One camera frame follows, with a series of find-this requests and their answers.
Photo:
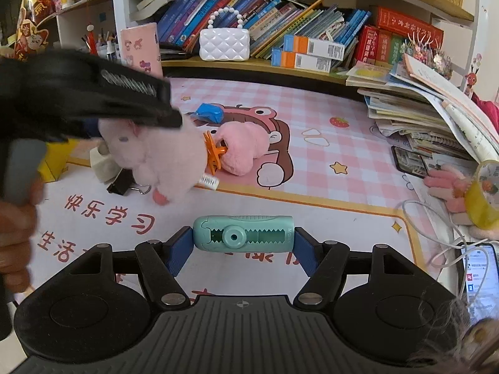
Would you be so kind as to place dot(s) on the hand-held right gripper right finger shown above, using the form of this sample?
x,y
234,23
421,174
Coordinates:
x,y
306,253

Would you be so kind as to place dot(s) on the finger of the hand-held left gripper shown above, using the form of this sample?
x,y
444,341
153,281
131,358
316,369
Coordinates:
x,y
152,117

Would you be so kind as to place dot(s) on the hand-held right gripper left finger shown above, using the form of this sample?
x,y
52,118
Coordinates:
x,y
181,251

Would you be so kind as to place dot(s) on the pale pink plush toy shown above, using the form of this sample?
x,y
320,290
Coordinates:
x,y
163,156

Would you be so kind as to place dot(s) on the yellow cardboard box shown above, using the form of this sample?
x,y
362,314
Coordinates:
x,y
54,161

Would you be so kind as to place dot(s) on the person's left hand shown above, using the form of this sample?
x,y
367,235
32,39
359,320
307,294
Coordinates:
x,y
15,237

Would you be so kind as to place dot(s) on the blue small toy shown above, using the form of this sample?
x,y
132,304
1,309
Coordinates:
x,y
210,112

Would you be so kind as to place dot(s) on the white side shelf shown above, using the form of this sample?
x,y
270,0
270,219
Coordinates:
x,y
70,23

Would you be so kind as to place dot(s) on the pen holder with pens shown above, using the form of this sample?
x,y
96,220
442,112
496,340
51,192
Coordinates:
x,y
102,46

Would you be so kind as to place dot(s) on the pink cartoon cylinder container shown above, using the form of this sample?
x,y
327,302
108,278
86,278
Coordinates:
x,y
142,48

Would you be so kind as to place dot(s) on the white charger plug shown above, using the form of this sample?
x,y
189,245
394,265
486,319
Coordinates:
x,y
103,165

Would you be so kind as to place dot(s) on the red festive figure decoration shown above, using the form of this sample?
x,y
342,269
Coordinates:
x,y
37,15

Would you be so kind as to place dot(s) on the orange hair claw clip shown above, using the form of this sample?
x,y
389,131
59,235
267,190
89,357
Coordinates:
x,y
212,156

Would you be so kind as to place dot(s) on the black binder clip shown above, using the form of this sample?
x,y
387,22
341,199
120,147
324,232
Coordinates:
x,y
124,185

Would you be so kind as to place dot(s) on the pink fluffy plush toy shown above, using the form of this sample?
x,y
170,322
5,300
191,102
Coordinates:
x,y
241,144

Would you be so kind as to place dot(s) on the wooden bookshelf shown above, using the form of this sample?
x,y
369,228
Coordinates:
x,y
234,65

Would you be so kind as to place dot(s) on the pink printed desk mat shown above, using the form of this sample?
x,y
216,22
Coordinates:
x,y
331,156

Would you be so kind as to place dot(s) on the row of colourful books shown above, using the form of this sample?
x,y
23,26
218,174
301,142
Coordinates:
x,y
187,15

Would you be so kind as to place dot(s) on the stack of lying books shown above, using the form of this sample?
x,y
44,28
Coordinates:
x,y
156,2

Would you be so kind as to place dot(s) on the black smartphone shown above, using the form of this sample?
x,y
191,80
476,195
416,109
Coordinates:
x,y
409,161

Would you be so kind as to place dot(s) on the pink plush rabbit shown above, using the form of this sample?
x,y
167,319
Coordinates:
x,y
444,185

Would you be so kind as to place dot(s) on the smartphone with lit screen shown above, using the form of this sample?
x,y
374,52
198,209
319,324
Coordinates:
x,y
481,280

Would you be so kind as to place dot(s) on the messy pile of books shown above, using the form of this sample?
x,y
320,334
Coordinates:
x,y
409,101

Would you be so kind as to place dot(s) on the yellow transparent round toy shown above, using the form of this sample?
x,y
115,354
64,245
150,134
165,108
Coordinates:
x,y
483,194

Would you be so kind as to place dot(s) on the standing red green dictionaries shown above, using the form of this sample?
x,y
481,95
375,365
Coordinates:
x,y
374,46

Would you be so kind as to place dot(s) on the floral hair ornament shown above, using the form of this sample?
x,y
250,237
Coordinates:
x,y
427,52

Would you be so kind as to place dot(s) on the large red dictionary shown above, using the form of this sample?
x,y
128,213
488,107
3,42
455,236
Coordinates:
x,y
405,23

